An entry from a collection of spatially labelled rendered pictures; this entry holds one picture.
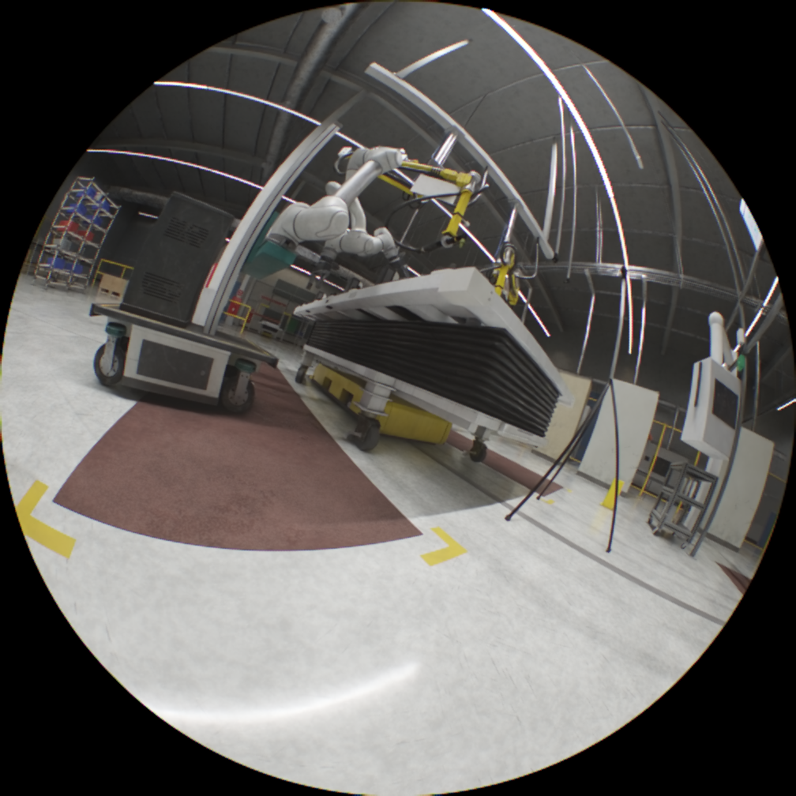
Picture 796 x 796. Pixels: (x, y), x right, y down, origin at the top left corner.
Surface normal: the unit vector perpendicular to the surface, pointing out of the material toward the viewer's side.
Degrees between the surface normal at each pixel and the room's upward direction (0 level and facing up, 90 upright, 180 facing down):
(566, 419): 90
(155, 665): 0
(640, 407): 90
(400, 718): 0
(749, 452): 90
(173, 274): 90
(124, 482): 0
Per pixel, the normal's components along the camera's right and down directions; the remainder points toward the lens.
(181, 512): 0.36, -0.93
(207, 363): 0.69, 0.32
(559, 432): -0.75, -0.24
